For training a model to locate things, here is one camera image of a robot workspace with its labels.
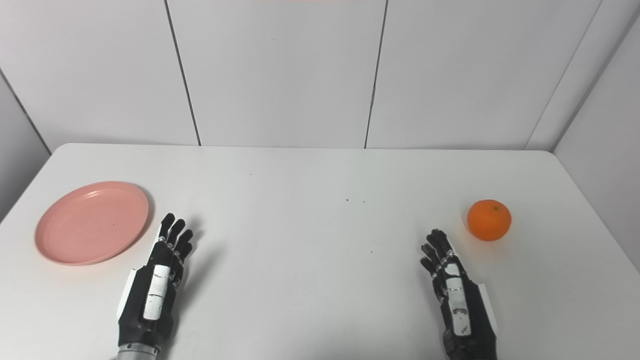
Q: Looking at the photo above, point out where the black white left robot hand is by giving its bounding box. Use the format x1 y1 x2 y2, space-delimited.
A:
117 213 195 351

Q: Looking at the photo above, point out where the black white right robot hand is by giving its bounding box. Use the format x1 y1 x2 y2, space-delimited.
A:
420 228 499 360

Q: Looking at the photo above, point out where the orange fruit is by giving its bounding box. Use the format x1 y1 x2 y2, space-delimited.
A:
467 199 512 242

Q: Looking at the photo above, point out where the pink round plate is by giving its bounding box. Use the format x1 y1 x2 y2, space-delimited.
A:
34 181 150 266

